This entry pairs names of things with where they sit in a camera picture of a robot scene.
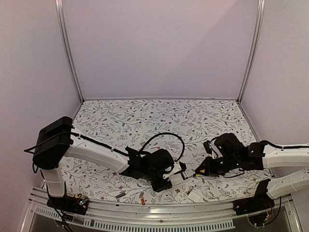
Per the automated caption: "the left aluminium frame post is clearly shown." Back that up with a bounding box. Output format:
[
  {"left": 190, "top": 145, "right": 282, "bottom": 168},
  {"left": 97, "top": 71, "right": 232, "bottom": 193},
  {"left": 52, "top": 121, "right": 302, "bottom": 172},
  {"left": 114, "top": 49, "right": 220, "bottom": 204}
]
[{"left": 55, "top": 0, "right": 84, "bottom": 104}]

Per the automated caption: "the white small battery cover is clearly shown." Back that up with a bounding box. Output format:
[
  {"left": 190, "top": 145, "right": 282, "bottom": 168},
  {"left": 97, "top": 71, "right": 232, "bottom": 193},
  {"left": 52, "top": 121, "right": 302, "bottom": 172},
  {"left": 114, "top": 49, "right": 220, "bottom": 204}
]
[{"left": 181, "top": 156, "right": 191, "bottom": 163}]

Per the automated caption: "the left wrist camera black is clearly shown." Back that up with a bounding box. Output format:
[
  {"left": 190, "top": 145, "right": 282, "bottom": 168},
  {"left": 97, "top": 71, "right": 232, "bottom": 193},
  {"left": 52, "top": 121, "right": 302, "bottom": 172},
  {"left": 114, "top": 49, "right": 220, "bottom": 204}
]
[{"left": 162, "top": 162, "right": 186, "bottom": 179}]

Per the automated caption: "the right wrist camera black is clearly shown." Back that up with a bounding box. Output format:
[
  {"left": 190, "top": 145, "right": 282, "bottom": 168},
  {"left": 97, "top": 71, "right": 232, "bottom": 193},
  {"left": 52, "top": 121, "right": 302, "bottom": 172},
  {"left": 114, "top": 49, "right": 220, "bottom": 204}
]
[{"left": 203, "top": 140, "right": 218, "bottom": 159}]

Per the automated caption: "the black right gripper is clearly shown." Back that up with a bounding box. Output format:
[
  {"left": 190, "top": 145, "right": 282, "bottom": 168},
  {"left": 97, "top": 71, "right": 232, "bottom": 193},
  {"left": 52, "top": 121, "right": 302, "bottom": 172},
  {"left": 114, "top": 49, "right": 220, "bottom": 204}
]
[{"left": 196, "top": 155, "right": 239, "bottom": 177}]

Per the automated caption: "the floral patterned table mat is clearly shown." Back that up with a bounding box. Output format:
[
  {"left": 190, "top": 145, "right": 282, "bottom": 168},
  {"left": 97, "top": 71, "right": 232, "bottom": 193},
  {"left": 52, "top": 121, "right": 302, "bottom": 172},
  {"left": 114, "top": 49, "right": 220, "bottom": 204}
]
[{"left": 60, "top": 100, "right": 271, "bottom": 204}]

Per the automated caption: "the aluminium frame post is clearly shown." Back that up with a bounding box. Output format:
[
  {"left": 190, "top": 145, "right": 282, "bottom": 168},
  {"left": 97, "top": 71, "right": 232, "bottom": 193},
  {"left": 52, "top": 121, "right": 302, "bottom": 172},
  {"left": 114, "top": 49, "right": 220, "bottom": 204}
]
[
  {"left": 237, "top": 0, "right": 266, "bottom": 104},
  {"left": 55, "top": 0, "right": 84, "bottom": 104}
]

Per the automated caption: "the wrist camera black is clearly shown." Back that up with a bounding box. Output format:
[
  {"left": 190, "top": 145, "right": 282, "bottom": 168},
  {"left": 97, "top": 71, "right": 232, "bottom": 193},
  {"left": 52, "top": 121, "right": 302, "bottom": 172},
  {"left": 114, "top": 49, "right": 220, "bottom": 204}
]
[
  {"left": 203, "top": 140, "right": 218, "bottom": 159},
  {"left": 162, "top": 162, "right": 186, "bottom": 179}
]

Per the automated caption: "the small white remote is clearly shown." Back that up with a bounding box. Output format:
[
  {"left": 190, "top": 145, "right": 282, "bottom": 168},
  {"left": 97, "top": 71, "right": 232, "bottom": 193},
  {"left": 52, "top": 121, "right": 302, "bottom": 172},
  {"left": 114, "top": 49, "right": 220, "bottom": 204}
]
[{"left": 169, "top": 173, "right": 189, "bottom": 187}]

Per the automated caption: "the right aluminium frame post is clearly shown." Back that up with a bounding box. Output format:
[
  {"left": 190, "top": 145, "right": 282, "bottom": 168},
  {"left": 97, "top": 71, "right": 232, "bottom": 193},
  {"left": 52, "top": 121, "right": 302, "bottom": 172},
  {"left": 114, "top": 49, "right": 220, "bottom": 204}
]
[{"left": 237, "top": 0, "right": 266, "bottom": 104}]

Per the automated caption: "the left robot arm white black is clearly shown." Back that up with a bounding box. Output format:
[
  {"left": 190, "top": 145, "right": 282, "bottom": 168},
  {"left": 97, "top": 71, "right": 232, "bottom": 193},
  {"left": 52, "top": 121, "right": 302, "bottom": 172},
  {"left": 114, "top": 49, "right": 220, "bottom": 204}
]
[{"left": 24, "top": 116, "right": 176, "bottom": 210}]

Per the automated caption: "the yellow handled screwdriver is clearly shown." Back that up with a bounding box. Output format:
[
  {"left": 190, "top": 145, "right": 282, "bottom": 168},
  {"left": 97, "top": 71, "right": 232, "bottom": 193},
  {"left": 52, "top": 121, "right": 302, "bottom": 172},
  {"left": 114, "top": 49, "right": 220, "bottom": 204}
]
[{"left": 187, "top": 174, "right": 200, "bottom": 179}]

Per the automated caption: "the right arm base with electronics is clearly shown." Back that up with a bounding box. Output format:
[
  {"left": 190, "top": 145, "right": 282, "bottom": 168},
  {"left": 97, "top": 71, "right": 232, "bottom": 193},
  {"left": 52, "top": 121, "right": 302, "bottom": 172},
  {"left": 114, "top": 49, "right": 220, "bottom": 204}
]
[{"left": 233, "top": 179, "right": 275, "bottom": 227}]

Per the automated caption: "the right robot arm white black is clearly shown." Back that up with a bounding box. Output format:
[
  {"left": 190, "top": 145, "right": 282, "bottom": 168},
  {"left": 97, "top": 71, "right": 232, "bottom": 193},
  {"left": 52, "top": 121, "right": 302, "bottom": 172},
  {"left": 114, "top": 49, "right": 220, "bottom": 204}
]
[{"left": 195, "top": 133, "right": 309, "bottom": 211}]

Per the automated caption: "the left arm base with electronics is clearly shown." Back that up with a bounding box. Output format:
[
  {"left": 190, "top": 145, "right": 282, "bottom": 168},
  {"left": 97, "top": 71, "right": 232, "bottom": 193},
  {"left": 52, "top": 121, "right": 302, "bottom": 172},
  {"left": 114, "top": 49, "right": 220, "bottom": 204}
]
[{"left": 46, "top": 183, "right": 89, "bottom": 215}]

